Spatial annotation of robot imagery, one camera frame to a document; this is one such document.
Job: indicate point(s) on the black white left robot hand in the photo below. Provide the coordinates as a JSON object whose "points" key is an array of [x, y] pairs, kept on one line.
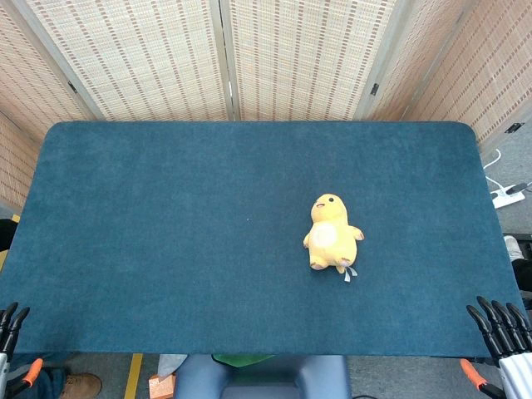
{"points": [[11, 326]]}

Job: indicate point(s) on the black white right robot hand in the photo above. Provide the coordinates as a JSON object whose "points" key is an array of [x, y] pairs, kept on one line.
{"points": [[513, 357]]}

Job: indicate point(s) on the yellow plush duck toy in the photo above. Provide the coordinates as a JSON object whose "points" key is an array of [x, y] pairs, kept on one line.
{"points": [[334, 247]]}

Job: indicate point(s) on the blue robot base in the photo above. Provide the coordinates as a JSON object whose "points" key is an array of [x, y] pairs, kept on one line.
{"points": [[262, 380]]}

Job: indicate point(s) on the orange black spring clamp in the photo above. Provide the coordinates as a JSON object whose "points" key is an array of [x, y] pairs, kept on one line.
{"points": [[32, 371], [474, 372]]}

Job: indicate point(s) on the blue jeans leg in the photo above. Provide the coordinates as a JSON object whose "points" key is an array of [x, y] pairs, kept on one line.
{"points": [[45, 380]]}

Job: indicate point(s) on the black trouser leg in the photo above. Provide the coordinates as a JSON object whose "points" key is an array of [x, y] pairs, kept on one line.
{"points": [[524, 274]]}

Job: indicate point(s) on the brown leather shoe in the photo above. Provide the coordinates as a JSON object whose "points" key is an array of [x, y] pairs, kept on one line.
{"points": [[83, 385]]}

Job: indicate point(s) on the white sneaker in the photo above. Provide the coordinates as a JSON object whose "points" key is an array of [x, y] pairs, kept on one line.
{"points": [[512, 248]]}

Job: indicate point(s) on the yellow floor tape strip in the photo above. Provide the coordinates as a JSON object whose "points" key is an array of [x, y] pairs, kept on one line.
{"points": [[134, 376]]}

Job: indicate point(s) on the white power strip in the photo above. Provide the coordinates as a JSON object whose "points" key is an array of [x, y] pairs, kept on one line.
{"points": [[509, 200]]}

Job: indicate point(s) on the woven bamboo screen panel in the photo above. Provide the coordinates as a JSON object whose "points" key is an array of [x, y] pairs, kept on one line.
{"points": [[307, 58], [137, 58], [14, 166], [415, 62], [490, 62], [25, 70]]}

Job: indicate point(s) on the orange cardboard box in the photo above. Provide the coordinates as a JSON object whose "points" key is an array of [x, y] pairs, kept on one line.
{"points": [[161, 387]]}

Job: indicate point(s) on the black power plug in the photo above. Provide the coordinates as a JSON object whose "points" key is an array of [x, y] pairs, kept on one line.
{"points": [[517, 188]]}

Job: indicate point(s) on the blue felt table cover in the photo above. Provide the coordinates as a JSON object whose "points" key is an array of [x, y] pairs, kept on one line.
{"points": [[187, 232]]}

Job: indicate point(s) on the black screen hinge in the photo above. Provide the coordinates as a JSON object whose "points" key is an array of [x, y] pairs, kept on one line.
{"points": [[72, 87], [514, 127], [374, 88]]}

